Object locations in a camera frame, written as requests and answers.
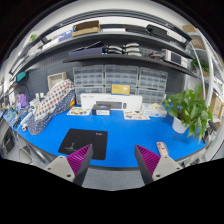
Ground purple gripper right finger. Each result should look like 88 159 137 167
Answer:
134 144 183 185

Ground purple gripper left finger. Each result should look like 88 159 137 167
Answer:
44 143 94 187

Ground black mouse pad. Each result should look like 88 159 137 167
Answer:
59 129 108 160

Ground pink patterned strip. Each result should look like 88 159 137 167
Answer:
156 142 168 156

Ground blue desk mat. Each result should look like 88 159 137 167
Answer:
17 110 205 168

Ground left sticker sheet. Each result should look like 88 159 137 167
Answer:
68 107 91 116

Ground sticker sheet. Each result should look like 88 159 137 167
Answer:
68 107 91 116
123 111 150 120

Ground right sticker sheet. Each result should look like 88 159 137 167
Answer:
123 111 150 120

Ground white plastic box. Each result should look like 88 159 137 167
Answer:
142 103 167 117

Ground small black box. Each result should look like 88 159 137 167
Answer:
92 104 111 116

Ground green potted plant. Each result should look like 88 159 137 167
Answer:
163 84 213 142

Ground white keyboard box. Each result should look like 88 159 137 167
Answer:
80 93 143 111

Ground patterned fabric bag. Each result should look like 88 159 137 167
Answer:
27 79 75 135

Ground right grey drawer cabinet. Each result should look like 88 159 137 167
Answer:
137 67 168 103

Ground grey drawer cabinet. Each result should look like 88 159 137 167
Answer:
137 67 168 103
73 65 104 95
105 65 139 95

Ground yellow card box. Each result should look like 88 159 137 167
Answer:
111 84 130 95

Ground left grey drawer cabinet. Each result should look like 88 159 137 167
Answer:
73 65 104 95

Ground middle grey drawer cabinet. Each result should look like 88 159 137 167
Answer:
105 65 139 95

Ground white instrument on shelf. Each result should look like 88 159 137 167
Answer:
162 49 187 68

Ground dark blue flat box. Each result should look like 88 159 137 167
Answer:
68 47 103 58

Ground cardboard box on shelf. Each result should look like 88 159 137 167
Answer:
72 20 100 37

